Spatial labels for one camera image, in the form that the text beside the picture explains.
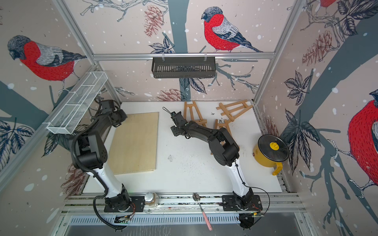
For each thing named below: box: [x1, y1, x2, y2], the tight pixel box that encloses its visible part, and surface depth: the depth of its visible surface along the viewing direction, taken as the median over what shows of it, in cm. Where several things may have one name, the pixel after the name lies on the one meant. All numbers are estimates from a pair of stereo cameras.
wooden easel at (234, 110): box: [215, 99, 254, 124], surface depth 117 cm
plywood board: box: [107, 112, 159, 176], surface depth 95 cm
